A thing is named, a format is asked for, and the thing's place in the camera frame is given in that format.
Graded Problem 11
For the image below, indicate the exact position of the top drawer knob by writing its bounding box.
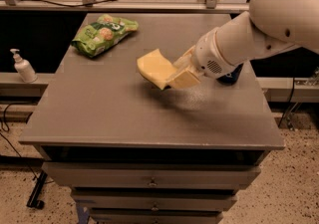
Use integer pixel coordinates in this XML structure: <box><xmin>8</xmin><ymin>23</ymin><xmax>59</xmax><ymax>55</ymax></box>
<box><xmin>148</xmin><ymin>178</ymin><xmax>158</xmax><ymax>188</ymax></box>

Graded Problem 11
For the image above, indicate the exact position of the drawer knob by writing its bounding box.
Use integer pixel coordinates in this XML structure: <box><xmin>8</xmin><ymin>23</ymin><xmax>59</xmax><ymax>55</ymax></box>
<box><xmin>148</xmin><ymin>178</ymin><xmax>158</xmax><ymax>188</ymax></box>
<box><xmin>151</xmin><ymin>204</ymin><xmax>159</xmax><ymax>212</ymax></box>

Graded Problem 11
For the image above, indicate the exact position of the white pump dispenser bottle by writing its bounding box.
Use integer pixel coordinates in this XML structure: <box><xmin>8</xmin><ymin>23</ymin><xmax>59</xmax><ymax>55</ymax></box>
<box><xmin>10</xmin><ymin>49</ymin><xmax>37</xmax><ymax>83</ymax></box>

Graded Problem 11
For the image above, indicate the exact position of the black floor cable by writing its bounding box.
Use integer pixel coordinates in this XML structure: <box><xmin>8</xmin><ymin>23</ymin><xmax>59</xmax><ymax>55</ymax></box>
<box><xmin>0</xmin><ymin>102</ymin><xmax>39</xmax><ymax>181</ymax></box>

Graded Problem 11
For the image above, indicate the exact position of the grey drawer cabinet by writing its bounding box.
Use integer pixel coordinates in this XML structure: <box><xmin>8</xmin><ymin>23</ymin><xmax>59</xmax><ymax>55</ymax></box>
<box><xmin>21</xmin><ymin>14</ymin><xmax>284</xmax><ymax>224</ymax></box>

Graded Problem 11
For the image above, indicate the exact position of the black cable on ledge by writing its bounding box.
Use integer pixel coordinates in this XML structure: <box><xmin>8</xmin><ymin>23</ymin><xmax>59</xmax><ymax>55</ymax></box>
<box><xmin>0</xmin><ymin>0</ymin><xmax>119</xmax><ymax>8</ymax></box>

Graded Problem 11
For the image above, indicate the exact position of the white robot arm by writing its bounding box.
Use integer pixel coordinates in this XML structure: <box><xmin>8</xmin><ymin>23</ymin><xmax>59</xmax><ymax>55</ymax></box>
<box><xmin>167</xmin><ymin>0</ymin><xmax>319</xmax><ymax>89</ymax></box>

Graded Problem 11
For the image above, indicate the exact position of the black metal floor stand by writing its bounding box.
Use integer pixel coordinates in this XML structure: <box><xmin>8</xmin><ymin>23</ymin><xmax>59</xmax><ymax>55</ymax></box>
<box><xmin>27</xmin><ymin>171</ymin><xmax>48</xmax><ymax>209</ymax></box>

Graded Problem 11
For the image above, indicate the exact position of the yellow wavy sponge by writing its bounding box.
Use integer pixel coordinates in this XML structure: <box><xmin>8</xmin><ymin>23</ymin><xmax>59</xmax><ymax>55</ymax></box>
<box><xmin>137</xmin><ymin>49</ymin><xmax>177</xmax><ymax>90</ymax></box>

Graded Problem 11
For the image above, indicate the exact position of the green rice chip bag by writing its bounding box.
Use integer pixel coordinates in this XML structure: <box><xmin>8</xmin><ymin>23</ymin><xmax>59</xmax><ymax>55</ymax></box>
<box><xmin>71</xmin><ymin>14</ymin><xmax>139</xmax><ymax>58</ymax></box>

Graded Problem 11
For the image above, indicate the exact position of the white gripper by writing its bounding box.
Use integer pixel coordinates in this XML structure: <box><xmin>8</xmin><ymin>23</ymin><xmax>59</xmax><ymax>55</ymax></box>
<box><xmin>164</xmin><ymin>28</ymin><xmax>236</xmax><ymax>89</ymax></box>

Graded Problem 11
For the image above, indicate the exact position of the blue pepsi can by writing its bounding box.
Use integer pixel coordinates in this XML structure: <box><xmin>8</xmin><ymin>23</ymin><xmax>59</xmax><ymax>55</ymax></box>
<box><xmin>217</xmin><ymin>64</ymin><xmax>243</xmax><ymax>86</ymax></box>

